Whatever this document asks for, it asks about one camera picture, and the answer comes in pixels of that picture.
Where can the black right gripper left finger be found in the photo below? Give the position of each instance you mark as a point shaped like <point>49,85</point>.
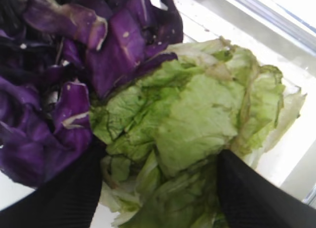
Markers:
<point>69,200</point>

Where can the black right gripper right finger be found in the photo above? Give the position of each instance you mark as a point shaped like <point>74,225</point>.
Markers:
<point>250,201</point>

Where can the green lettuce in container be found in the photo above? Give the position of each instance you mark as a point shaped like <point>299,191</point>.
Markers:
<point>164,130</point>

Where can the shredded purple cabbage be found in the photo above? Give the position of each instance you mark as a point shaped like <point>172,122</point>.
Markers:
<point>54,54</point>

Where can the clear plastic salad container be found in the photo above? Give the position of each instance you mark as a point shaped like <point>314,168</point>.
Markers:
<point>275,164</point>

